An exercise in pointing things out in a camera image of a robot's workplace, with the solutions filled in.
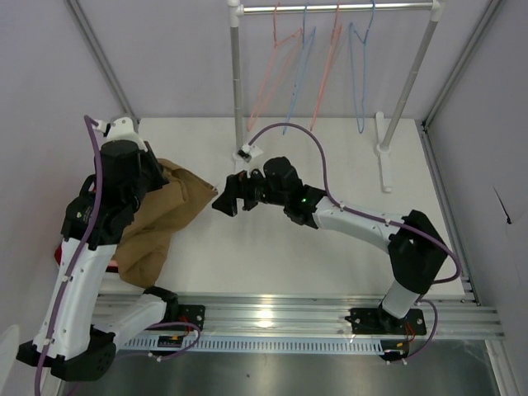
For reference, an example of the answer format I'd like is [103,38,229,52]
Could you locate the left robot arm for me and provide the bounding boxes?
[16,139,179,382]

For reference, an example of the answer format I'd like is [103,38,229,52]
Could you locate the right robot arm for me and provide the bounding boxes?
[212,157,448,335]

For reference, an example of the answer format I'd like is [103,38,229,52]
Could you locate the left blue wire hanger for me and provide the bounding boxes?
[285,2,317,123]

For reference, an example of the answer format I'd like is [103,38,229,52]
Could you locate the tan brown skirt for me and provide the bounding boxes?
[112,158,218,289]

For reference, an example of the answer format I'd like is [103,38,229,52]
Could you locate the perforated cable tray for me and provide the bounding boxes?
[123,335,384,356]

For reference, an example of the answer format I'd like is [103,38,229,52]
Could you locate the right aluminium frame post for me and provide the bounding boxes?
[421,0,507,132]

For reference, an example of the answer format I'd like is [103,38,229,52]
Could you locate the left aluminium frame post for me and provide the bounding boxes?
[64,0,140,121]

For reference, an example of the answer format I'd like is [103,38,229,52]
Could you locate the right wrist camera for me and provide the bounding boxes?
[236,144,263,163]

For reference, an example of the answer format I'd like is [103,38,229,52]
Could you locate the white clothes rack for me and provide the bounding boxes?
[227,1,446,193]

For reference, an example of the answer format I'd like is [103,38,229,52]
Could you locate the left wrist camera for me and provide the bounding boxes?
[93,116,143,147]

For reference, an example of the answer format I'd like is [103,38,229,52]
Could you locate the aluminium frame post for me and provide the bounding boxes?
[64,0,140,121]
[421,0,507,132]

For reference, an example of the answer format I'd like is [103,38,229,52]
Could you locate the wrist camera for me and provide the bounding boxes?
[93,116,143,147]
[236,144,263,163]

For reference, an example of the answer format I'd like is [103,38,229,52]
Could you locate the blue wire hanger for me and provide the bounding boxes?
[285,2,317,123]
[346,0,377,134]

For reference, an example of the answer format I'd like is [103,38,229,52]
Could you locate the right blue wire hanger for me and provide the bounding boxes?
[346,0,377,134]

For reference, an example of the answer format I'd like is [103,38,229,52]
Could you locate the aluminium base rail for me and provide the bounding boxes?
[178,293,505,340]

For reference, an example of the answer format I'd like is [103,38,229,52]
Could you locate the red folded garment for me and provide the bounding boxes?
[54,244,119,273]

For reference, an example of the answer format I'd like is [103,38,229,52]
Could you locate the right pink wire hanger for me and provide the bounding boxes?
[309,1,342,131]

